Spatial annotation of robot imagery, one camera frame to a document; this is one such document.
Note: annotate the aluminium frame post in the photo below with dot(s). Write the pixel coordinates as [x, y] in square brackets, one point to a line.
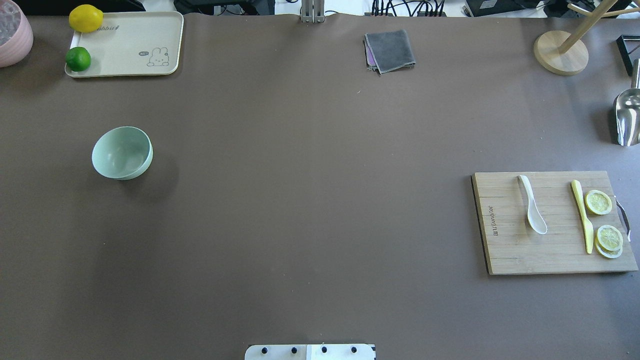
[312, 11]

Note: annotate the bamboo cutting board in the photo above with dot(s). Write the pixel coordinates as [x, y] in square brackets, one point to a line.
[512, 247]

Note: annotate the white ceramic spoon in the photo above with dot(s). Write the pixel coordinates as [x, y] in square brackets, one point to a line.
[533, 215]

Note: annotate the yellow plastic knife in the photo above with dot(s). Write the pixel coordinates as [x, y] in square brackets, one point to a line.
[587, 226]

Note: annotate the mint green bowl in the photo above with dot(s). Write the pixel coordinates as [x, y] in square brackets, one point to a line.
[123, 153]

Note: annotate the lemon slice near handle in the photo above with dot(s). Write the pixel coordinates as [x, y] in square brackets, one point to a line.
[598, 202]

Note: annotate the stacked lemon slice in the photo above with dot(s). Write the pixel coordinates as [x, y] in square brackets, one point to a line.
[609, 242]

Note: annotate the pink ribbed bowl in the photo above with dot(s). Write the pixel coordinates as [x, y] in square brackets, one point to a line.
[16, 36]

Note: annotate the green lime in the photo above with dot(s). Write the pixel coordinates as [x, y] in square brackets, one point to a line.
[78, 59]

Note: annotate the grey folded cloth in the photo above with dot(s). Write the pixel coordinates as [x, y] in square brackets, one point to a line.
[388, 51]

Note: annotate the steel scoop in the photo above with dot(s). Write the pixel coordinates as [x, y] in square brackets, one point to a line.
[627, 111]

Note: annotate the cream rabbit tray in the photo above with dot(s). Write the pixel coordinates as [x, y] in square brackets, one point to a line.
[132, 44]

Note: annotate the yellow lemon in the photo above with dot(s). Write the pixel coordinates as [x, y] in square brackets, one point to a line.
[85, 18]

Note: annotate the white camera pillar base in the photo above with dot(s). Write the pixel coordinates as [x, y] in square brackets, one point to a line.
[322, 351]

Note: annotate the wooden mug tree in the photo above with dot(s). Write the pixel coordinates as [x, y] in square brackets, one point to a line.
[563, 53]

